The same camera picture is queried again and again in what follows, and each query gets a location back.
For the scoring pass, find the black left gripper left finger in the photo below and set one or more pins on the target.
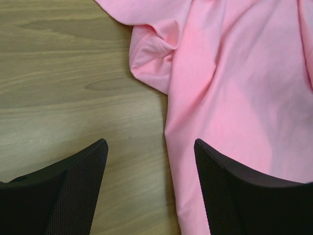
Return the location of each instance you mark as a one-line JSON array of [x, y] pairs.
[[59, 199]]

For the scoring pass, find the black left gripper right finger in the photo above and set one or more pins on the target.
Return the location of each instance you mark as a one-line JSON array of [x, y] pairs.
[[242, 201]]

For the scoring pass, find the pink t shirt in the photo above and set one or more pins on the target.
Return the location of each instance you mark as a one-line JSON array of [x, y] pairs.
[[238, 74]]

